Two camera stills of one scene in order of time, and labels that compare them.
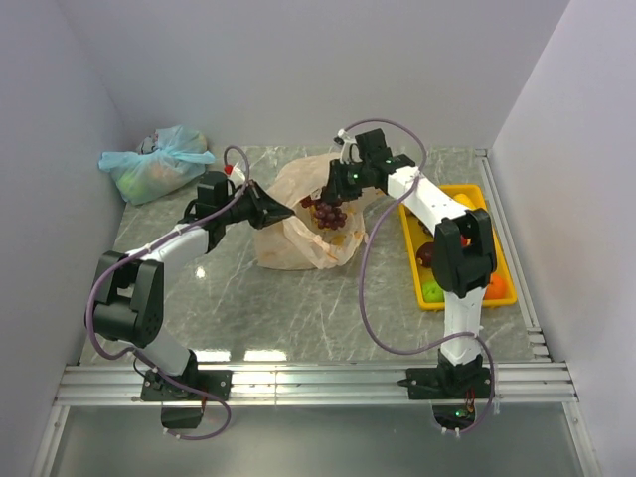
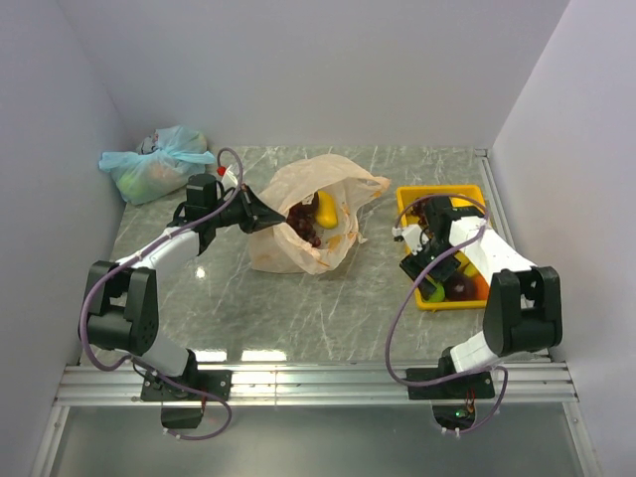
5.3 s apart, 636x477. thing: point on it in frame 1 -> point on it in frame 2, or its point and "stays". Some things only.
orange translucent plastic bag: [297, 241] stays
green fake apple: [432, 292] stays
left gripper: [266, 210] stays
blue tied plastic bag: [166, 163] stays
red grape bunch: [327, 215] -> [302, 217]
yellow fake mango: [464, 200] -> [326, 212]
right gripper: [335, 190] -> [411, 264]
